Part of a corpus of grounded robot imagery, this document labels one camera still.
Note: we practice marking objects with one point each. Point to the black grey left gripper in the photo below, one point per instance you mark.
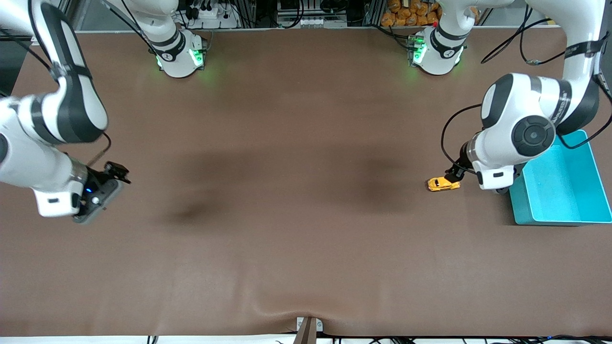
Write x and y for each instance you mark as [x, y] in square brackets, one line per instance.
[462, 162]

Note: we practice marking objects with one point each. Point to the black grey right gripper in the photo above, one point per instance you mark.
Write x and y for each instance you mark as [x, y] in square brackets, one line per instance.
[101, 176]

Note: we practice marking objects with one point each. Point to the yellow beetle toy car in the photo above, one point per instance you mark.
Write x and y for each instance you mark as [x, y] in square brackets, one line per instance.
[442, 184]

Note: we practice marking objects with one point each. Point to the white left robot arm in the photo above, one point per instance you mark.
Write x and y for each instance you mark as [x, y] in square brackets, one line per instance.
[530, 134]

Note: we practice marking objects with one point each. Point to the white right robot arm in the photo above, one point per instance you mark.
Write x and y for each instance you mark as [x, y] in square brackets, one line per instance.
[71, 95]

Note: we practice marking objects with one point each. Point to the turquoise plastic bin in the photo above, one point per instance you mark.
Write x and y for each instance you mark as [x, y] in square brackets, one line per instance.
[564, 200]

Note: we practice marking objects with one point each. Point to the brown table mat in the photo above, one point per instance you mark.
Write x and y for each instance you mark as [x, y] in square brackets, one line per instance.
[306, 215]

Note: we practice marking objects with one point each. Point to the pile of orange objects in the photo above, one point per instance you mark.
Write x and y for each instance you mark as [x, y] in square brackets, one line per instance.
[411, 12]

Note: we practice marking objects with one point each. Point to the white power strip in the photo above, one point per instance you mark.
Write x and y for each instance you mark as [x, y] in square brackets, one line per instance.
[210, 12]

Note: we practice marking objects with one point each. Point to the white terminal block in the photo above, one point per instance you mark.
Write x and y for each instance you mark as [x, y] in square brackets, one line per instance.
[315, 22]

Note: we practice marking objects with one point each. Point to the metal table clamp bracket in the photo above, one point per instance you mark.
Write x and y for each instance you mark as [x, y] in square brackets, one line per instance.
[306, 332]

